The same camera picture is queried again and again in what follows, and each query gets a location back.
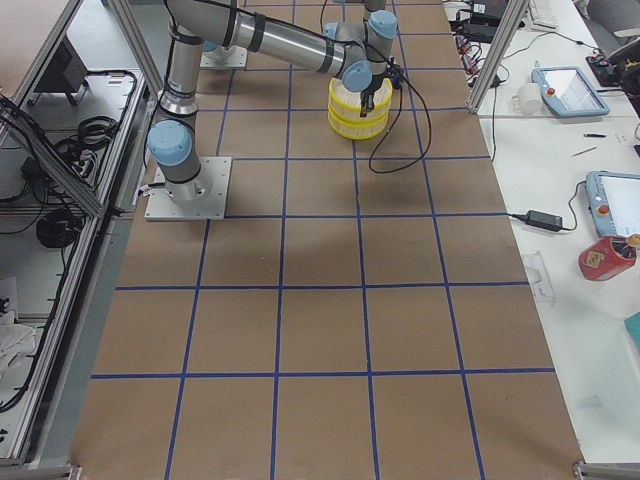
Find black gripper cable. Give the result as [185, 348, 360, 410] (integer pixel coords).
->
[368, 64, 433, 174]

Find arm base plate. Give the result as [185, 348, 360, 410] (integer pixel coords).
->
[145, 157, 232, 221]
[200, 46, 247, 70]

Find blue teach pendant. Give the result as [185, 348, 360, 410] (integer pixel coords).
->
[586, 171, 639, 237]
[531, 66, 610, 118]

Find yellow steamer layer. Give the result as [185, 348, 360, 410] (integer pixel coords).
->
[328, 110, 389, 141]
[328, 78, 393, 123]

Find near blue teach pendant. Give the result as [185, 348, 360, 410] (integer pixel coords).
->
[586, 171, 639, 237]

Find red emergency stop box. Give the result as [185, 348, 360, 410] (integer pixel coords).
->
[578, 234, 639, 281]

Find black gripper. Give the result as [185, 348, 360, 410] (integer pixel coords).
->
[359, 58, 402, 118]

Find white cloth rag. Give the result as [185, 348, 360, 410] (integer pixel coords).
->
[0, 277, 37, 381]

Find yellow steamer bottom layer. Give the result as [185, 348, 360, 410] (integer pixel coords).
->
[328, 110, 389, 141]

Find white mug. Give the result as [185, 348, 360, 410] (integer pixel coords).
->
[511, 82, 543, 116]

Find far blue teach pendant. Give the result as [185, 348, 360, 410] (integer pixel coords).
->
[531, 66, 610, 118]

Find aluminium frame post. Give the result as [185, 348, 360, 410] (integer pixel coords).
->
[467, 0, 528, 114]

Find black power adapter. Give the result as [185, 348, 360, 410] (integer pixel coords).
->
[510, 210, 563, 232]

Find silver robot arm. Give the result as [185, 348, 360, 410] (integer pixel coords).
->
[146, 1, 398, 207]

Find clear plastic bracket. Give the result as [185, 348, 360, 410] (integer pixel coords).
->
[521, 251, 556, 303]

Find yellow steamer top layer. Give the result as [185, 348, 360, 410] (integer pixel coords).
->
[328, 78, 393, 123]

